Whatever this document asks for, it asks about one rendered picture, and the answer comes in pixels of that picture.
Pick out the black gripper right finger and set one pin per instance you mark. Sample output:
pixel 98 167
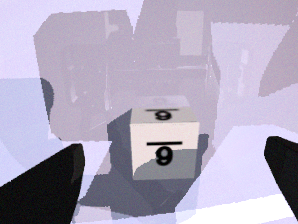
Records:
pixel 282 157

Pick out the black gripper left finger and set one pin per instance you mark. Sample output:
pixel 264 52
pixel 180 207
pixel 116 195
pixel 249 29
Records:
pixel 46 193

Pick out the white digit block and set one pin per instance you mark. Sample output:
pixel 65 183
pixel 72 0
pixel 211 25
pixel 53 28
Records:
pixel 163 143

